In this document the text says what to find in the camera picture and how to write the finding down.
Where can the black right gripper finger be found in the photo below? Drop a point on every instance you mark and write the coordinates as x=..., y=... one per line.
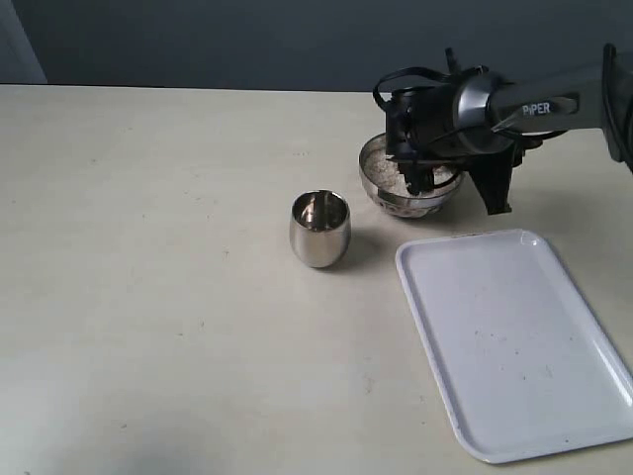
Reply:
x=491, y=174
x=414, y=164

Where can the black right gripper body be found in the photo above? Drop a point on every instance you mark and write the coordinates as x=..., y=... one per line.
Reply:
x=422, y=119

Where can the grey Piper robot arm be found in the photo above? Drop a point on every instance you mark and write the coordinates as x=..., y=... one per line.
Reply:
x=477, y=121

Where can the steel bowl of rice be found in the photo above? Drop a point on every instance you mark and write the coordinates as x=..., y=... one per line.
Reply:
x=386, y=186

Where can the small steel cup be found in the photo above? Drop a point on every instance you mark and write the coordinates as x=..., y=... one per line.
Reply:
x=320, y=228

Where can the white plastic tray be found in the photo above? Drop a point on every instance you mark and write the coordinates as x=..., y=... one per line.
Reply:
x=522, y=365

